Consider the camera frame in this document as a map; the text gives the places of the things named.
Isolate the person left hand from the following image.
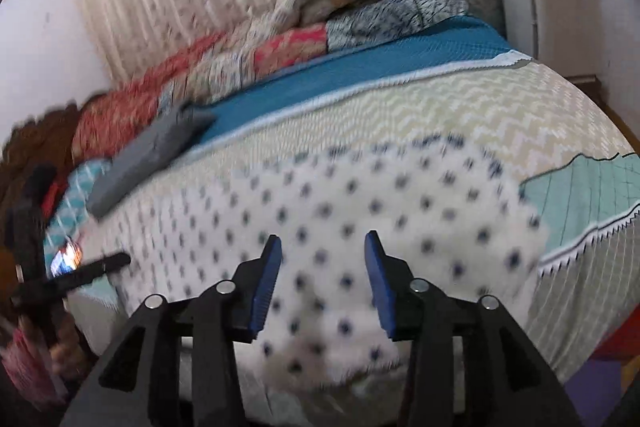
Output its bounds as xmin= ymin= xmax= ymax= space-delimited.
xmin=49 ymin=312 xmax=89 ymax=381

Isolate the teal white lattice pillow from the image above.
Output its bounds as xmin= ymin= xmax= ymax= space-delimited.
xmin=43 ymin=158 xmax=111 ymax=269

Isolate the grey folded quilted blanket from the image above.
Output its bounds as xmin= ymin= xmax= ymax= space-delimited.
xmin=87 ymin=104 xmax=216 ymax=220

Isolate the white fleece spotted garment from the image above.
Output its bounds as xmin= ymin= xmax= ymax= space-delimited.
xmin=79 ymin=133 xmax=551 ymax=396

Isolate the blue grey patterned pillow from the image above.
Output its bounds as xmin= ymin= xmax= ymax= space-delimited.
xmin=326 ymin=0 xmax=469 ymax=53

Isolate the smartphone with lit screen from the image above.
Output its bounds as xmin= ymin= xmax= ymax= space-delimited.
xmin=50 ymin=237 xmax=84 ymax=277

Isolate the patterned teal beige bedsheet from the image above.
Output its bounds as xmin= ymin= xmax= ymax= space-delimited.
xmin=64 ymin=13 xmax=640 ymax=427

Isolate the red patterned quilt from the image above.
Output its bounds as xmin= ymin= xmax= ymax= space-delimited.
xmin=72 ymin=18 xmax=328 ymax=164

